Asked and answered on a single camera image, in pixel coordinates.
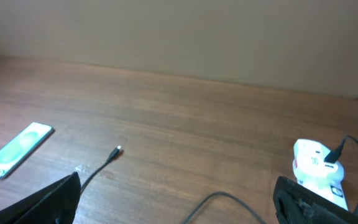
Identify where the white power strip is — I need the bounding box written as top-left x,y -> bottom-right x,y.
292,138 -> 349,212

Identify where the white charger plug adapter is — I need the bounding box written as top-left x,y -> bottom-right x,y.
293,139 -> 344,184

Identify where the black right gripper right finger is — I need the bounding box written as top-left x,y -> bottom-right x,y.
273,176 -> 358,224

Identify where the black USB charging cable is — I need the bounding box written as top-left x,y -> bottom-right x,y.
80,134 -> 358,224

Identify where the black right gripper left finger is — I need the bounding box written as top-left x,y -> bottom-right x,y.
0,172 -> 81,224

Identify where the light blue Galaxy smartphone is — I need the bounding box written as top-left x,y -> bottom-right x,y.
0,122 -> 54,179

